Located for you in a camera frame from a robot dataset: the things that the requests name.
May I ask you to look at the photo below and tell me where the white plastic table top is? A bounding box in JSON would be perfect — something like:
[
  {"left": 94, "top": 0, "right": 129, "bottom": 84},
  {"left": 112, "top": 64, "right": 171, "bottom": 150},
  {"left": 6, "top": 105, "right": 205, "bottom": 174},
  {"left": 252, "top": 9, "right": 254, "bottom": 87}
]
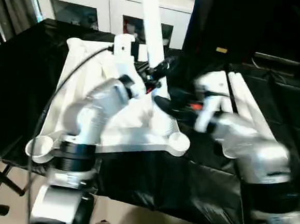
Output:
[{"left": 24, "top": 34, "right": 198, "bottom": 176}]

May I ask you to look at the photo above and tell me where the red bottle in cabinet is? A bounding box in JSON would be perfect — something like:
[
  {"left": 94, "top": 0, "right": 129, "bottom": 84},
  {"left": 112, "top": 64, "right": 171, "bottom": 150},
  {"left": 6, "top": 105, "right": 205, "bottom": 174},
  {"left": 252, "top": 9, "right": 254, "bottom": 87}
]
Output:
[{"left": 122, "top": 20, "right": 131, "bottom": 35}]

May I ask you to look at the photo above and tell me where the blue vertical panel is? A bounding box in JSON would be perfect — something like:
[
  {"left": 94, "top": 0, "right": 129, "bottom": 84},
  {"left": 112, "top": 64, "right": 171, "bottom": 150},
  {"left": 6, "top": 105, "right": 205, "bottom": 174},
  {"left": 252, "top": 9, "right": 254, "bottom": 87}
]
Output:
[{"left": 190, "top": 0, "right": 200, "bottom": 15}]

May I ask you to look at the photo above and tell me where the black cloth mat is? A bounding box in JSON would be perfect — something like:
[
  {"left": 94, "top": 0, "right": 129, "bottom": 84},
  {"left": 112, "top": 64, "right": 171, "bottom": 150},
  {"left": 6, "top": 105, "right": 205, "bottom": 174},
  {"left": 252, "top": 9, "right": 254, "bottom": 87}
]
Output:
[{"left": 0, "top": 14, "right": 300, "bottom": 224}]

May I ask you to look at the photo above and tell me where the grey curtain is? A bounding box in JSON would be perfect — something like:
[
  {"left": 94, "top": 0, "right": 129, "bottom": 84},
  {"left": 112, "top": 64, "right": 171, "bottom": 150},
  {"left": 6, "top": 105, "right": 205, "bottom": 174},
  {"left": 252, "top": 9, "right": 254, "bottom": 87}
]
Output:
[{"left": 0, "top": 0, "right": 41, "bottom": 54}]

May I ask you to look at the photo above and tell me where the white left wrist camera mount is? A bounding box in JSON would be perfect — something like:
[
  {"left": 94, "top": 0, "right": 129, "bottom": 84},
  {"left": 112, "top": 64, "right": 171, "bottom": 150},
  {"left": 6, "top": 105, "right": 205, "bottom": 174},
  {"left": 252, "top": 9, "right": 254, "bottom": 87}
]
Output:
[{"left": 109, "top": 33, "right": 146, "bottom": 99}]

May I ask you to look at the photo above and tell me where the dark metal rail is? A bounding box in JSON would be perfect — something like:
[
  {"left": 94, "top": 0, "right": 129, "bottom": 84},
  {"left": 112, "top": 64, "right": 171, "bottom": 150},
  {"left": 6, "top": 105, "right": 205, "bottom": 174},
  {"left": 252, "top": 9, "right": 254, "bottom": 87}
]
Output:
[{"left": 253, "top": 51, "right": 300, "bottom": 71}]

